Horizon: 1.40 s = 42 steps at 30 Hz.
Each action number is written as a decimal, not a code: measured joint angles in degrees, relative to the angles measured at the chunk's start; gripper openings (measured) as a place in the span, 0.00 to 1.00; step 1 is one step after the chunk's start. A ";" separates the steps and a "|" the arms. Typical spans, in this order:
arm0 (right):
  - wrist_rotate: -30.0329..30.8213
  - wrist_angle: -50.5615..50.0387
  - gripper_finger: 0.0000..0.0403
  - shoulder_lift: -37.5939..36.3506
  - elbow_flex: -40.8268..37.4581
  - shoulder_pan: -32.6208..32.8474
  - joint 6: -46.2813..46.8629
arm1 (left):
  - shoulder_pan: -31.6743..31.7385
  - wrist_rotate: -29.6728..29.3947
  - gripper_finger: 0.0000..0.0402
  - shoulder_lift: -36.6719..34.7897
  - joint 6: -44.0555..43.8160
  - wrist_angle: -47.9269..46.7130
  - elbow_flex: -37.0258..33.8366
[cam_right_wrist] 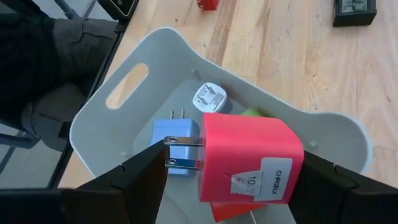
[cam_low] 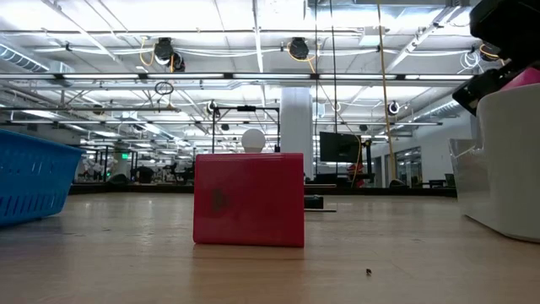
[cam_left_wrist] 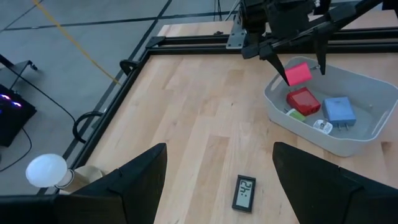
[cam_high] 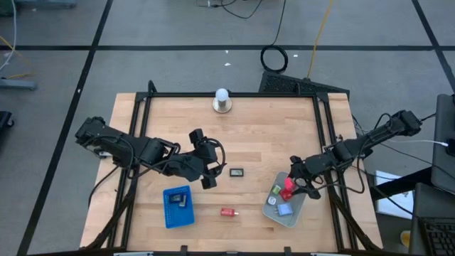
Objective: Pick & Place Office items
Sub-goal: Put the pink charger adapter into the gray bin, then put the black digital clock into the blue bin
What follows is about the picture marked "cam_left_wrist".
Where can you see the grey plastic bin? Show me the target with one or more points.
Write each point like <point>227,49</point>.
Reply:
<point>357,143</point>

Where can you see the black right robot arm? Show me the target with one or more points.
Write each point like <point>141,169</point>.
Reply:
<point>253,15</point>

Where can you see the white and green charger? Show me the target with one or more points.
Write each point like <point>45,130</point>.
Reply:
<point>297,115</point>

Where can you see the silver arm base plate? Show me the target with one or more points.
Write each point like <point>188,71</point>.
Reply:
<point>234,39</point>

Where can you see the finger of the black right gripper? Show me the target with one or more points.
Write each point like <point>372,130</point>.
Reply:
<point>321,46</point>
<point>278,63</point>

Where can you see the light blue wall charger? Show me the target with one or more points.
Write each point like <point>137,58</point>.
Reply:
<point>338,110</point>

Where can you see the black box with purple lights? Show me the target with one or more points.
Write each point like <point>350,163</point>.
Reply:
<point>15,124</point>

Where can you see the pink wall charger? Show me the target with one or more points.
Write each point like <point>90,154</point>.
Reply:
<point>298,74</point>

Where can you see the red square wall charger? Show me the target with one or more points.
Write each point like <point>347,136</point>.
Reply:
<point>303,101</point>

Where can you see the black aluminium table frame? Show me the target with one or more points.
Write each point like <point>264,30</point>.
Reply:
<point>192,40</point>

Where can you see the white light bulb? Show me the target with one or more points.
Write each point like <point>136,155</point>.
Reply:
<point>46,170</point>

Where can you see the black loop bracket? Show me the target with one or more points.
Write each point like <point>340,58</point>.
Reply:
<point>121,66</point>

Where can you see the small white wall charger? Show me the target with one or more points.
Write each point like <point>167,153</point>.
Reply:
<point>322,127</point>

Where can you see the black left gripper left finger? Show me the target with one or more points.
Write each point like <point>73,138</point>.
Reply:
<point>130,196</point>

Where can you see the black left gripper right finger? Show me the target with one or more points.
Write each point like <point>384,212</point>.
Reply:
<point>323,196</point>

